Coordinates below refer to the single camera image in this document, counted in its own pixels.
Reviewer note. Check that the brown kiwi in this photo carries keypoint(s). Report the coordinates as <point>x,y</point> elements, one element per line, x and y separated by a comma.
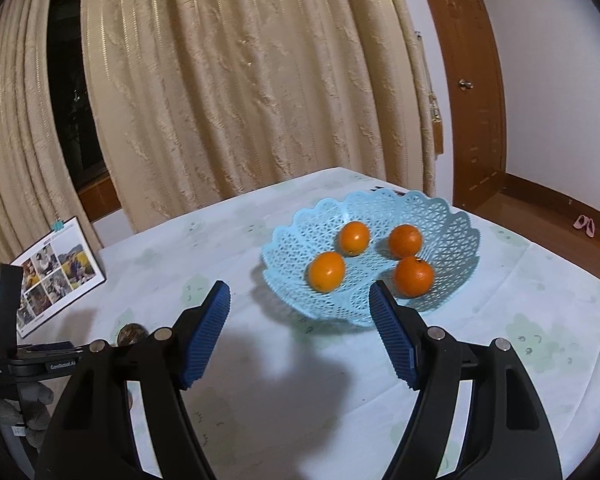
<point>132,334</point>

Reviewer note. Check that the wooden baseboard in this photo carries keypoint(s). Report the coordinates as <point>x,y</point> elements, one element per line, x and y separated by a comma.
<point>555,187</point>

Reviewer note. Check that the narrow beige curtain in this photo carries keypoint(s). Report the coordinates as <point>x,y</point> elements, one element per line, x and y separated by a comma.
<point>20,135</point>

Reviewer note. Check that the orange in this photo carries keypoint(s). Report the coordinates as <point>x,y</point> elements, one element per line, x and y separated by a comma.
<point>326,272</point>
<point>405,241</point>
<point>414,276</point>
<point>354,238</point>

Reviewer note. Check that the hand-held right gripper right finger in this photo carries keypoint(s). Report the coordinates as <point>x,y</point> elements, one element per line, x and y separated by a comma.
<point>392,335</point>

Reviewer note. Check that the pink slipper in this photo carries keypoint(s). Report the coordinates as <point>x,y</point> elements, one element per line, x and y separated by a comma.
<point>589,229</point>
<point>578,221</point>

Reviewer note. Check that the metal door knob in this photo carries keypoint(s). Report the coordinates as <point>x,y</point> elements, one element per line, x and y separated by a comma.
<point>464,84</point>

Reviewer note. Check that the teal clip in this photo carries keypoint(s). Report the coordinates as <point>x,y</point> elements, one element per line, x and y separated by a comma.
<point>58,224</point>

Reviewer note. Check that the wide beige curtain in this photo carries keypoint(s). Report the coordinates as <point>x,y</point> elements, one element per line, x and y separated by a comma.
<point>240,85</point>

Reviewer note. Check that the photo calendar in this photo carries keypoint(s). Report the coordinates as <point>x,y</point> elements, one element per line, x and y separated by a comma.
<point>60,270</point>

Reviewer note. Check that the beige curtain tassel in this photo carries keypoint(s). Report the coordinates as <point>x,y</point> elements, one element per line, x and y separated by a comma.
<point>434,112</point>

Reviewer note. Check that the light blue plastic basket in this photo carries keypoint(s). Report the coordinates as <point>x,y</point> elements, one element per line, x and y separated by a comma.
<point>300,240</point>

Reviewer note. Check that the white green printed tablecloth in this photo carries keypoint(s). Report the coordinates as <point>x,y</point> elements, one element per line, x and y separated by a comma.
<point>530,285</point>

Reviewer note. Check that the wooden door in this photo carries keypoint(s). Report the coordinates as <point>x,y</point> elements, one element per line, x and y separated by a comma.
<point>467,35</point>

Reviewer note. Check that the person's left hand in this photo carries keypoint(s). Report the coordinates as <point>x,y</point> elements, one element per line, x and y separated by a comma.
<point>34,410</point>

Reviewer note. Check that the dark window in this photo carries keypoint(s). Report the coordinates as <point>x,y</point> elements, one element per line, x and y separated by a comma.
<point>70,85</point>

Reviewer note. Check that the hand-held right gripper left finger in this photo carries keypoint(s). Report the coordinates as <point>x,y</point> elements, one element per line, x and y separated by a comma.
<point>206,335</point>

